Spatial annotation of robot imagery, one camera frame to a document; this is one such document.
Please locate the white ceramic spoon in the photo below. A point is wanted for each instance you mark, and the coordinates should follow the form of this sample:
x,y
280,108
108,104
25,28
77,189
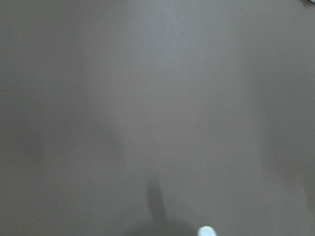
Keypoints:
x,y
206,231

